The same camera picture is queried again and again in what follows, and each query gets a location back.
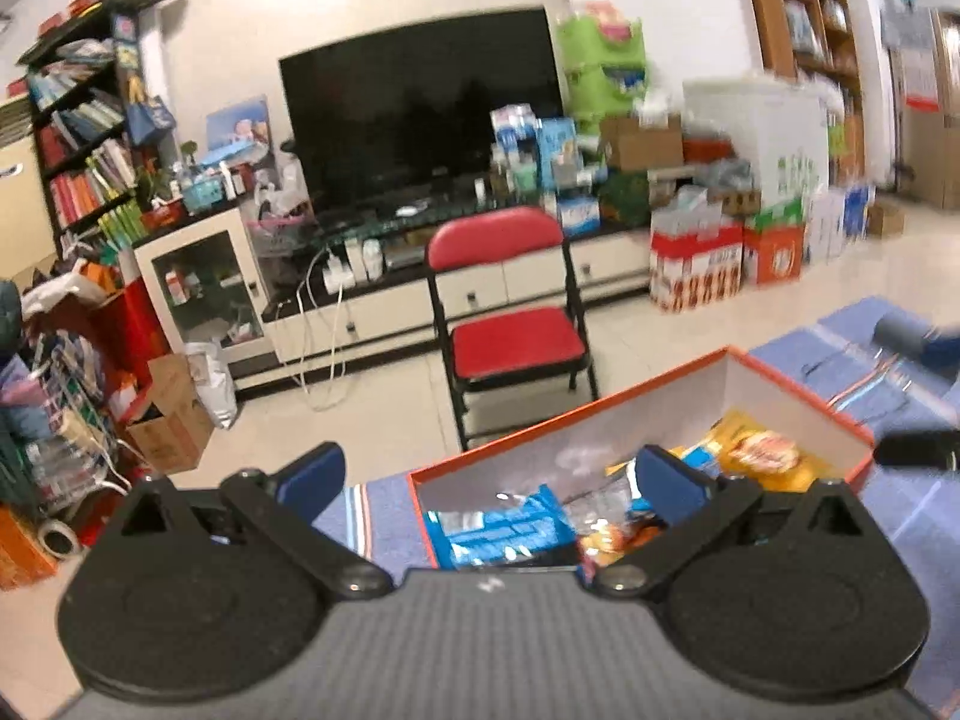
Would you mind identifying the orange cardboard box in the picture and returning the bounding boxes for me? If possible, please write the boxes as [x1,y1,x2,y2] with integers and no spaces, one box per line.
[406,345,877,571]

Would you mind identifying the dark green bag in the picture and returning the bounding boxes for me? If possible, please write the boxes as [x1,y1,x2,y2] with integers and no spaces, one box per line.
[600,172,650,218]

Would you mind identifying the cardboard box with flaps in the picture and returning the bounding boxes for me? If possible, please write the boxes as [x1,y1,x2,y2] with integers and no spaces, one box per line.
[124,352,215,475]

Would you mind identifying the eyeglasses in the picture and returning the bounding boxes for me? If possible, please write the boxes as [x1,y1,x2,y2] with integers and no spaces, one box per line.
[799,343,912,410]

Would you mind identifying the orange and green gift box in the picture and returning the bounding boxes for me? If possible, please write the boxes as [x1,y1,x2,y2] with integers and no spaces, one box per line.
[742,199,807,287]

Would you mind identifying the small blue white box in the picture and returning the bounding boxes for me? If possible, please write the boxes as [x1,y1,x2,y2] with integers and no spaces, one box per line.
[559,195,601,235]

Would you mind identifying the black bookshelf with books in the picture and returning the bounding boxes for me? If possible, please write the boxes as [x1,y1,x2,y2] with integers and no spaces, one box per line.
[19,0,185,256]

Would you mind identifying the packing tape roll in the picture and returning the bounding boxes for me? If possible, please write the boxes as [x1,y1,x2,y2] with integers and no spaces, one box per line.
[37,521,80,560]

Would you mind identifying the yellow snack packet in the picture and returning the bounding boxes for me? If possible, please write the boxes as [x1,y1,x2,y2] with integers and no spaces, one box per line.
[679,409,833,496]

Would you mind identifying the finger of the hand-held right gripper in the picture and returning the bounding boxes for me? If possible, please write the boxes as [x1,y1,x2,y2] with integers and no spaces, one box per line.
[874,429,960,472]
[924,326,960,374]

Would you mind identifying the white television stand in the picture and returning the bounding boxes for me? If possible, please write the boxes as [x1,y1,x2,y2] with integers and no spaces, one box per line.
[259,195,653,391]

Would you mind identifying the white plastic bag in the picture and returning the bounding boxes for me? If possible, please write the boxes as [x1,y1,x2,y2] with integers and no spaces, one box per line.
[184,341,239,430]

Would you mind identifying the tall light blue box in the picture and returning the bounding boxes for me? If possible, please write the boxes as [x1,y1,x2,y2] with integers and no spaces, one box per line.
[536,118,586,188]

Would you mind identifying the orange carton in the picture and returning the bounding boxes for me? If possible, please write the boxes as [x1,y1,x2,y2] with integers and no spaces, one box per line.
[0,506,59,592]

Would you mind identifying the clear plastic snack packet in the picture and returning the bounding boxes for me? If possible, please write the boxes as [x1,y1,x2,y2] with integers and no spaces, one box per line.
[559,476,638,522]

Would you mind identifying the wire rack with clothes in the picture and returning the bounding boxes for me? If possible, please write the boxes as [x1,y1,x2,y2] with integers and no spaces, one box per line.
[22,315,143,522]

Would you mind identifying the orange snack packet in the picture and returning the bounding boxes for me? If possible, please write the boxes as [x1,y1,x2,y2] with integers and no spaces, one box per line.
[581,510,665,567]

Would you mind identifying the beige standing air conditioner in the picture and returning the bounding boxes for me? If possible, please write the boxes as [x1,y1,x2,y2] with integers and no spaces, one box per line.
[0,94,57,286]

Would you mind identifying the open brown cardboard box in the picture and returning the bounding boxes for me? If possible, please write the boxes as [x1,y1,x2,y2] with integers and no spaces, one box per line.
[600,116,685,172]

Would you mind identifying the black flat television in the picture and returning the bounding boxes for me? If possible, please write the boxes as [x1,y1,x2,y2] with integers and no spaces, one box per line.
[279,6,565,211]

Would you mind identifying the blue hanging bag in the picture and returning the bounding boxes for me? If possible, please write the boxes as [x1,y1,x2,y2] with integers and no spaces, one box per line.
[112,11,177,143]

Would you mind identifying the cartoon picture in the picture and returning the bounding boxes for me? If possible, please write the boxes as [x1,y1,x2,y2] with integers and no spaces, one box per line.
[206,95,272,155]

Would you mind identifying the red and white carton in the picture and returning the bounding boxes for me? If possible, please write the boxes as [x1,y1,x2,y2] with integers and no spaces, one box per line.
[649,206,745,314]

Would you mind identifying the red folding chair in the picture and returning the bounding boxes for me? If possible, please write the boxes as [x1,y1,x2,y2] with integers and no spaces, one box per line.
[425,208,601,451]

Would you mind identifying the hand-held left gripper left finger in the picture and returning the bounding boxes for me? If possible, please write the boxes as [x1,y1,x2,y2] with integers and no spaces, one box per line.
[112,441,392,602]

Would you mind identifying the green storage boxes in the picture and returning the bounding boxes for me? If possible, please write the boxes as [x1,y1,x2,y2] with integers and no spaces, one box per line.
[555,4,650,128]

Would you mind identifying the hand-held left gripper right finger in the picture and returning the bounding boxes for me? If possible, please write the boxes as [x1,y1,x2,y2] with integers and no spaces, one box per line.
[589,445,882,602]

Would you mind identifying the dark grey block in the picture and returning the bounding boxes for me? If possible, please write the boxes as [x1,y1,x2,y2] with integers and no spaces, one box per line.
[872,315,931,357]

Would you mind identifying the wooden bookcase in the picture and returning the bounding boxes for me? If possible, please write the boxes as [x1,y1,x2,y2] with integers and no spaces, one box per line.
[739,0,867,83]

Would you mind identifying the wall calendar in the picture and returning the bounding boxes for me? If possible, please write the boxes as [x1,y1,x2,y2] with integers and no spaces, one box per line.
[881,11,938,113]

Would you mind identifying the blue snack packet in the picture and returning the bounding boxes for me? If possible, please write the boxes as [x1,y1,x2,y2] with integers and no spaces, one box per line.
[424,491,578,571]

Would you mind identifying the red gift box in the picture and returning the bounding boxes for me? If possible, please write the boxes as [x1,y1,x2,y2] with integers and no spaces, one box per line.
[90,277,170,391]

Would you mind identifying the white glass-door cabinet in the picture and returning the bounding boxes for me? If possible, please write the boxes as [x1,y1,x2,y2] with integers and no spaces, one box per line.
[135,206,275,361]

